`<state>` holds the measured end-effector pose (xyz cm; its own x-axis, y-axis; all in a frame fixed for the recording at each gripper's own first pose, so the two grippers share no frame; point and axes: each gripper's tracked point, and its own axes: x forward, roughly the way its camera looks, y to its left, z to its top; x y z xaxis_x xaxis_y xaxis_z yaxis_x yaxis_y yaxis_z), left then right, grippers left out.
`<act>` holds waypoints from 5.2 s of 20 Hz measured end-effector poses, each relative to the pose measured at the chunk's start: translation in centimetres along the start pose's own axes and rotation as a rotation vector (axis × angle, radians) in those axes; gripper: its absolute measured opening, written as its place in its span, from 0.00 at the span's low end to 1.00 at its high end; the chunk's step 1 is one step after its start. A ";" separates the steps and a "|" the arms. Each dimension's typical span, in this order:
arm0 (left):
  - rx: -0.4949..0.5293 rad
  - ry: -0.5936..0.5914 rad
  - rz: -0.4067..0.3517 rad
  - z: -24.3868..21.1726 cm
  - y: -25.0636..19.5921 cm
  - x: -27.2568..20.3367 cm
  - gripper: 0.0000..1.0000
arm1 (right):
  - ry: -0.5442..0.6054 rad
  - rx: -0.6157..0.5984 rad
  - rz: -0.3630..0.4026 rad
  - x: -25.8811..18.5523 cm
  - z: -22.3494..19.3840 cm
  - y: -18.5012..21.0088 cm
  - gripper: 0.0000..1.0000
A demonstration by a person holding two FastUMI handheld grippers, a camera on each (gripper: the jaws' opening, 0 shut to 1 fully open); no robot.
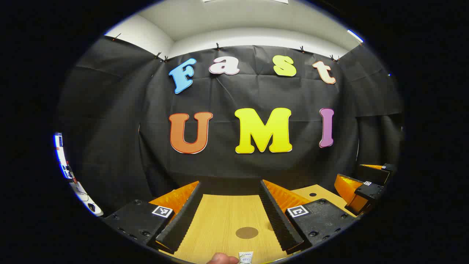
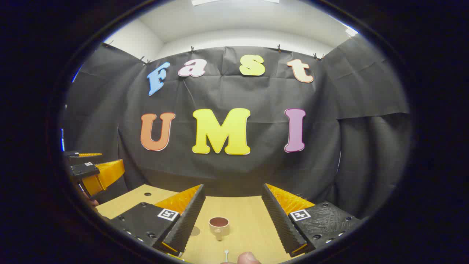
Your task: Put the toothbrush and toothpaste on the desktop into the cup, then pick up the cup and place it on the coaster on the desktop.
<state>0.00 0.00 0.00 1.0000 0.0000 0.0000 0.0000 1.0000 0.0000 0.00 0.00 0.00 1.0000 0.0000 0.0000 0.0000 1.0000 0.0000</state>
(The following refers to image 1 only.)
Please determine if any row of small cloth clips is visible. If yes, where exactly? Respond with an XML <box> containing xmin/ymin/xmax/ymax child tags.
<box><xmin>112</xmin><ymin>33</ymin><xmax>341</xmax><ymax>63</ymax></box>

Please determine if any lit monitor screen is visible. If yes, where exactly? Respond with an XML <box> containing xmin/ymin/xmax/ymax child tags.
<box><xmin>54</xmin><ymin>132</ymin><xmax>74</xmax><ymax>180</ymax></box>

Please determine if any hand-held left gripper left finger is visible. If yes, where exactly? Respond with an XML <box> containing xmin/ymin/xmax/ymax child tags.
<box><xmin>103</xmin><ymin>180</ymin><xmax>204</xmax><ymax>254</ymax></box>

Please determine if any round brown coaster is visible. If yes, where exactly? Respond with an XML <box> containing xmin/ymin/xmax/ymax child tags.
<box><xmin>235</xmin><ymin>227</ymin><xmax>259</xmax><ymax>239</ymax></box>

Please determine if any wooden desktop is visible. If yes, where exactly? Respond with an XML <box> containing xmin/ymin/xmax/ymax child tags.
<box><xmin>161</xmin><ymin>184</ymin><xmax>358</xmax><ymax>264</ymax></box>

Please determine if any black backdrop cloth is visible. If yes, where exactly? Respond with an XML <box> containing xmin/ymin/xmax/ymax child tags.
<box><xmin>55</xmin><ymin>35</ymin><xmax>405</xmax><ymax>217</ymax></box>

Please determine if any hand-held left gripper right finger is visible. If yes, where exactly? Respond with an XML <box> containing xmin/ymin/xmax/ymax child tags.
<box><xmin>259</xmin><ymin>179</ymin><xmax>358</xmax><ymax>255</ymax></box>

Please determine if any ceiling light strip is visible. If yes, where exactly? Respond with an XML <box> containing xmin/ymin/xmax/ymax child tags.
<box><xmin>347</xmin><ymin>29</ymin><xmax>364</xmax><ymax>44</ymax></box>

